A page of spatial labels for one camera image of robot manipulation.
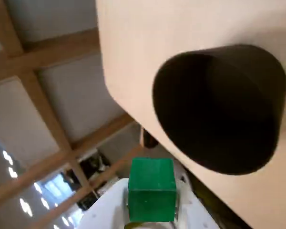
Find black pot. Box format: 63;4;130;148
152;44;286;176

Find green block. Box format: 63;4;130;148
127;156;177;223

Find dark table leg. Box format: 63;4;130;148
141;127;158;148

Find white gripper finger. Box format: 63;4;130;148
173;166;218;229
78;178;132;229

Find wooden lattice frame partition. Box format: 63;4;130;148
0;0;143;229

